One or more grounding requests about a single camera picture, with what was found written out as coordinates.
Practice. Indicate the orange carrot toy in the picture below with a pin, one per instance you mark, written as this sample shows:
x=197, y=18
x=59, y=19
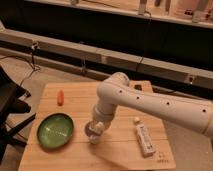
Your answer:
x=60, y=98

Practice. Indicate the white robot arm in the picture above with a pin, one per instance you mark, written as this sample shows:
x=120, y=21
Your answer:
x=193, y=114

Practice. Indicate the white tube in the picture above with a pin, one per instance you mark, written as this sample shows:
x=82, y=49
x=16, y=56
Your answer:
x=144, y=138

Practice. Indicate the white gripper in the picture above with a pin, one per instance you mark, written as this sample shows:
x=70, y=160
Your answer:
x=103, y=120

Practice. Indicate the black chair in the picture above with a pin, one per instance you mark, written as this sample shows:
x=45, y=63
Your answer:
x=10, y=93

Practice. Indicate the small black block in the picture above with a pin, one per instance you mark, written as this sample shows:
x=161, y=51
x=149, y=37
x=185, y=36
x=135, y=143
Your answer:
x=138, y=87

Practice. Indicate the green bowl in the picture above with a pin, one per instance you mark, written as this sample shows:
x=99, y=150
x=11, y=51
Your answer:
x=55, y=131

